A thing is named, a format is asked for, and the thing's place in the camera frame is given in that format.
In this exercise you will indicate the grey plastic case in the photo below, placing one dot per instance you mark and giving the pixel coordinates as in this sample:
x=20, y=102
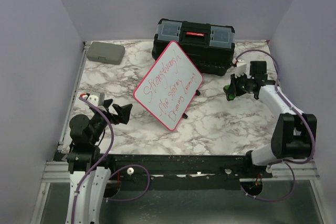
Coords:
x=105, y=53

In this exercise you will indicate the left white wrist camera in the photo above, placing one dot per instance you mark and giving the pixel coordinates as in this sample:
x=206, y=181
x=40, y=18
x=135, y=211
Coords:
x=95, y=98

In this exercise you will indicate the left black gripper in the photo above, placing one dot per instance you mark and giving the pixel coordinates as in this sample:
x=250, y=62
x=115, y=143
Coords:
x=123, y=112

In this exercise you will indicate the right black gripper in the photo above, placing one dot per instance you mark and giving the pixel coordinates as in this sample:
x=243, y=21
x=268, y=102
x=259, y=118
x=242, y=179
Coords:
x=234, y=82

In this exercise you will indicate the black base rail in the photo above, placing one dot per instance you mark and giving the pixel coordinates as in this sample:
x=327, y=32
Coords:
x=181, y=172

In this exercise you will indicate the metal whiteboard stand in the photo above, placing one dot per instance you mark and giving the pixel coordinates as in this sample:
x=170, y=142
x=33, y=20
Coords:
x=197, y=94

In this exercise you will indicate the green whiteboard eraser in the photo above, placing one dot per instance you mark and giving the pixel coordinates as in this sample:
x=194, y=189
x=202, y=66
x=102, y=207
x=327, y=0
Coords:
x=229, y=92

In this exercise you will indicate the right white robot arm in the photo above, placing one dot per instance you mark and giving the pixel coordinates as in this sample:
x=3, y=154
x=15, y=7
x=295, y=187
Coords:
x=294, y=135

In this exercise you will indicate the black plastic toolbox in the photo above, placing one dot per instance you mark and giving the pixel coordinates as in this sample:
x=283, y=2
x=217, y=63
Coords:
x=209, y=47

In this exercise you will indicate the aluminium frame rail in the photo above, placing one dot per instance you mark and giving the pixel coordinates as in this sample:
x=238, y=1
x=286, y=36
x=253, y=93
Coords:
x=55, y=172

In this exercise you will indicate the pink framed whiteboard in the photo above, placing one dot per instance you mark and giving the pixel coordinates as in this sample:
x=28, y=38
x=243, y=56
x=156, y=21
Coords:
x=169, y=86

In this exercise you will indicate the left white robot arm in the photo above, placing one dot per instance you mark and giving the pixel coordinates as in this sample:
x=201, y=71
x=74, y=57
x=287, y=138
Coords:
x=89, y=170

